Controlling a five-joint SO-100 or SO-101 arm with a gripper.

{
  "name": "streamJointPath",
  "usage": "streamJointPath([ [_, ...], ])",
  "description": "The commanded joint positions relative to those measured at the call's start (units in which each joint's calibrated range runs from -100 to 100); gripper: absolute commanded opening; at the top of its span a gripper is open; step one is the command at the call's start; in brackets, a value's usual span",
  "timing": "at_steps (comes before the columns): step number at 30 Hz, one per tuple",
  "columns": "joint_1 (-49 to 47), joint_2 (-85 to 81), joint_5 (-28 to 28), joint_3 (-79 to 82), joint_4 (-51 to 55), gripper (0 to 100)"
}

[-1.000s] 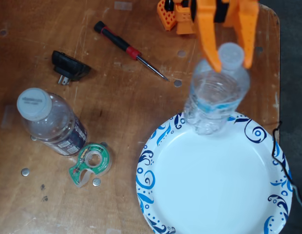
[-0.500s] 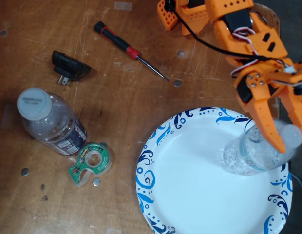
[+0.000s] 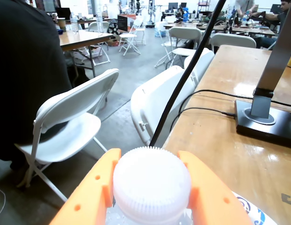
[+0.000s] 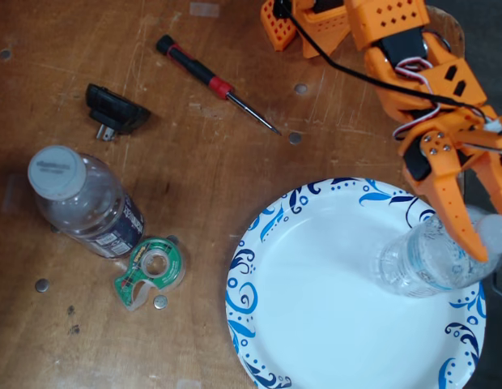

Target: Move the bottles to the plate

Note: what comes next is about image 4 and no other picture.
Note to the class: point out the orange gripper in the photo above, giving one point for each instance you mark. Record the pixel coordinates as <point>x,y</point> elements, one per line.
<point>436,147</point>

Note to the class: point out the clear plastic water bottle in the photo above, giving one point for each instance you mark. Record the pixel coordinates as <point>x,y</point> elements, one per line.
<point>421,259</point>

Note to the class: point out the purple label drink bottle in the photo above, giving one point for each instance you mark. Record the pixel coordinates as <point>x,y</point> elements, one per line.
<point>56,170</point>

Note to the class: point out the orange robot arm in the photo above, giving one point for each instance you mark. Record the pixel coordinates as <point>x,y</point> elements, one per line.
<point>384,16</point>

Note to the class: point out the white blue pattern paper plate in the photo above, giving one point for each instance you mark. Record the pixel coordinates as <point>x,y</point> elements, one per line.
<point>316,324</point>

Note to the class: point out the silver coin cell battery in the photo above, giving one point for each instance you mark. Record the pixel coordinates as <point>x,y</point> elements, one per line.
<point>160,302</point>
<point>54,229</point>
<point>42,285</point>
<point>295,138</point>
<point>173,239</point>

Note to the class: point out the dull grey metal disc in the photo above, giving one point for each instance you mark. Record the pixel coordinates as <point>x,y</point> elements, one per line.
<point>301,88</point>
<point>5,54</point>

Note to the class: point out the black red screwdriver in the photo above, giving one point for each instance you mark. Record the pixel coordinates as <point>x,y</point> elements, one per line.
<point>186,61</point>

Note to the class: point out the green tape dispenser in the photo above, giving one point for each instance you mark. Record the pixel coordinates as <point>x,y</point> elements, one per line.
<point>170,263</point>

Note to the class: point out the clear tape strip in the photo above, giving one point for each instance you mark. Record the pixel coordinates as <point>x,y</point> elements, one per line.
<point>13,194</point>
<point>189,384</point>
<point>204,9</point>

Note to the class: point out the black power plug adapter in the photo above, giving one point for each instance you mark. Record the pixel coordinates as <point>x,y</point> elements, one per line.
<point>113,107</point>

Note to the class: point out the orange mounted gripper camera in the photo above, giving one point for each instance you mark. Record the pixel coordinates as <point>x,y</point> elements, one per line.
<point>490,139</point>

